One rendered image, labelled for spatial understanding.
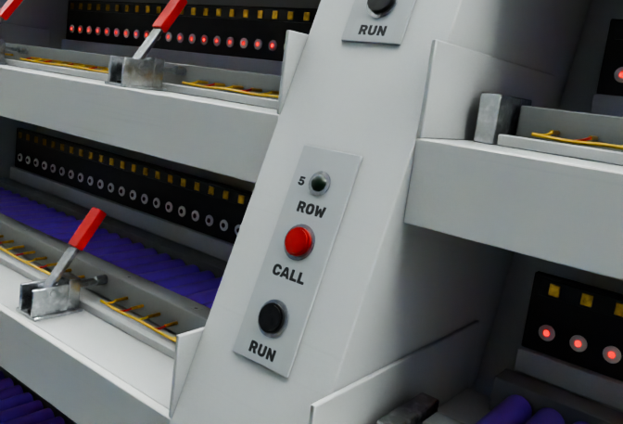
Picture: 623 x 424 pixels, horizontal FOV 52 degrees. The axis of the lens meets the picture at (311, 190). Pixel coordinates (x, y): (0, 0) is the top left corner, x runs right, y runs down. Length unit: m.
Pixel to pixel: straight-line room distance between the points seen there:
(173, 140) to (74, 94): 0.13
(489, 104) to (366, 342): 0.15
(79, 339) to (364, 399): 0.22
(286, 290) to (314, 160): 0.07
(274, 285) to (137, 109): 0.20
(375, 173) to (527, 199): 0.08
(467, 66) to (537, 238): 0.11
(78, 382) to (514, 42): 0.36
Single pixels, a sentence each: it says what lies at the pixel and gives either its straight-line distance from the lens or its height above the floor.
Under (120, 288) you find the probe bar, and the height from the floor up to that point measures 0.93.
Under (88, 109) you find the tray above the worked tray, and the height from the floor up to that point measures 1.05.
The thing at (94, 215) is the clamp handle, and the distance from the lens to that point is 0.53.
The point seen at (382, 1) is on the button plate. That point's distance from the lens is 0.37.
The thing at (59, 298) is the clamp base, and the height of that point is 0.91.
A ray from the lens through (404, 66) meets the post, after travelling 0.35.
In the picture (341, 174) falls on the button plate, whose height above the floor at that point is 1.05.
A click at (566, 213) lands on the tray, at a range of 0.30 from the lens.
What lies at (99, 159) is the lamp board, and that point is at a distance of 0.76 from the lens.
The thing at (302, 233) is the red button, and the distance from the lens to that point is 0.34.
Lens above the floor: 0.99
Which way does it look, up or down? 6 degrees up
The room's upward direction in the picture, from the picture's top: 19 degrees clockwise
